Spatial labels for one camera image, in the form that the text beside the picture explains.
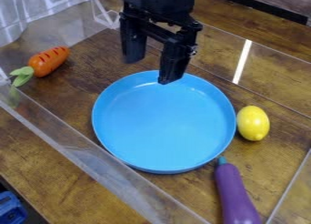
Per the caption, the clear acrylic corner bracket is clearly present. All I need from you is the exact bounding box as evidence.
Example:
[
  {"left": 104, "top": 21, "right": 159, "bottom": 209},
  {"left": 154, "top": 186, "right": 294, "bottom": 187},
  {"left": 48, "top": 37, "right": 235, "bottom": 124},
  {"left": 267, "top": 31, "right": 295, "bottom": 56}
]
[{"left": 90, "top": 0, "right": 119, "bottom": 29}]

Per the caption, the orange toy carrot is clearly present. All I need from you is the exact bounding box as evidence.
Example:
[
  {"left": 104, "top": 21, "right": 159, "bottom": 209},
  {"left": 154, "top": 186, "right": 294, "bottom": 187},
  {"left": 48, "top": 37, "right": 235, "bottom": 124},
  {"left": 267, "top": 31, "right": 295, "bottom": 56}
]
[{"left": 10, "top": 46, "right": 70, "bottom": 87}]

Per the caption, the clear acrylic front wall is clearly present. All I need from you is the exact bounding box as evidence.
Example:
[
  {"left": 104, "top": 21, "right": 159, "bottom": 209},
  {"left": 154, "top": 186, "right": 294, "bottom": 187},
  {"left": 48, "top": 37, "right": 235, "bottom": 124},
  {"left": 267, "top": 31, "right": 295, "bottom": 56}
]
[{"left": 0, "top": 69, "right": 210, "bottom": 224}]

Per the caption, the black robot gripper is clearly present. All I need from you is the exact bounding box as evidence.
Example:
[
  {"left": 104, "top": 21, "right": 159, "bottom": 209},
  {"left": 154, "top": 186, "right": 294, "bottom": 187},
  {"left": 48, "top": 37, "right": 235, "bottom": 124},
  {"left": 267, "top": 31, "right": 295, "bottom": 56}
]
[{"left": 120, "top": 0, "right": 202, "bottom": 85}]

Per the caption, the yellow toy lemon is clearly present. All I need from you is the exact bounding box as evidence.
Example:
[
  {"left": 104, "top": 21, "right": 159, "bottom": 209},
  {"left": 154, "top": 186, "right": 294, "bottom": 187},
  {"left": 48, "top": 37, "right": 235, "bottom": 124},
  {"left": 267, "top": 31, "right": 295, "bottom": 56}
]
[{"left": 237, "top": 106, "right": 270, "bottom": 141}]

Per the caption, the blue round plate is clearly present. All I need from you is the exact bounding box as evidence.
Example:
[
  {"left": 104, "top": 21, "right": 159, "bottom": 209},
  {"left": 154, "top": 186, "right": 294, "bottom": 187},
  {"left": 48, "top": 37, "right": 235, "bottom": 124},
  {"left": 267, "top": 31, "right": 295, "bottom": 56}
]
[{"left": 91, "top": 71, "right": 237, "bottom": 174}]

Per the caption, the blue box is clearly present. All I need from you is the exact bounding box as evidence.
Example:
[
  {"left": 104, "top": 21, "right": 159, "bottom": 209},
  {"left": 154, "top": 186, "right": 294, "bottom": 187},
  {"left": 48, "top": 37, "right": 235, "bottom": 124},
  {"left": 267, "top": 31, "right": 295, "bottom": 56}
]
[{"left": 0, "top": 191, "right": 28, "bottom": 224}]

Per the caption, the white mesh curtain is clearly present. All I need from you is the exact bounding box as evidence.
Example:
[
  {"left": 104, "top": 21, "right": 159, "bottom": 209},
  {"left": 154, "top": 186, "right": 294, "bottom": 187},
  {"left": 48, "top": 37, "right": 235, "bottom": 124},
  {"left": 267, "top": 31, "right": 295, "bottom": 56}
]
[{"left": 0, "top": 0, "right": 88, "bottom": 47}]

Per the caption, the purple toy eggplant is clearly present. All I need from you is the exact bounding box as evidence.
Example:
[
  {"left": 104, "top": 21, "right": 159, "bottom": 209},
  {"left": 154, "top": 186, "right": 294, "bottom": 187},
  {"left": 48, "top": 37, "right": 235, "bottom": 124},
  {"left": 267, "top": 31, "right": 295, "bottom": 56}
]
[{"left": 215, "top": 157, "right": 263, "bottom": 224}]

